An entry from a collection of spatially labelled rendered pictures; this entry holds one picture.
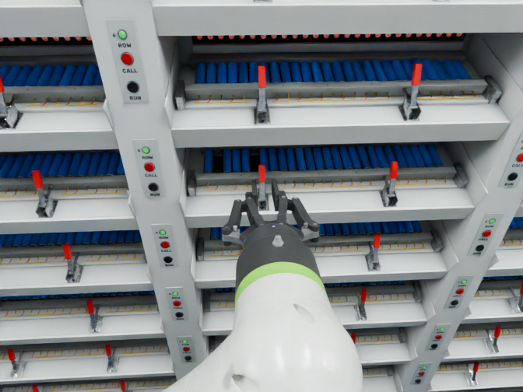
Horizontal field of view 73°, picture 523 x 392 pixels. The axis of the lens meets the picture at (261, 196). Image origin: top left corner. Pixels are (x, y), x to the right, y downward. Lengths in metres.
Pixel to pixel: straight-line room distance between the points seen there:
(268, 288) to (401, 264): 0.65
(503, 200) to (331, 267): 0.39
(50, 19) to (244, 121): 0.32
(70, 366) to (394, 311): 0.94
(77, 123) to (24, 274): 0.44
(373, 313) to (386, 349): 0.20
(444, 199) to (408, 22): 0.38
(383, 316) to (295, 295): 0.77
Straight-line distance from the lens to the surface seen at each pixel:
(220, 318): 1.01
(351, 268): 0.89
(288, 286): 0.32
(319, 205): 0.75
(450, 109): 0.76
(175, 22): 0.60
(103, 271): 0.93
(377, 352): 1.22
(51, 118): 0.73
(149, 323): 1.04
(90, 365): 1.25
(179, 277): 0.85
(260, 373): 0.27
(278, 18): 0.59
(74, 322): 1.11
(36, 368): 1.32
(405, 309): 1.09
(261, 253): 0.37
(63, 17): 0.64
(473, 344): 1.35
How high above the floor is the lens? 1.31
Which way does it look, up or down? 34 degrees down
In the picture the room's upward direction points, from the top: straight up
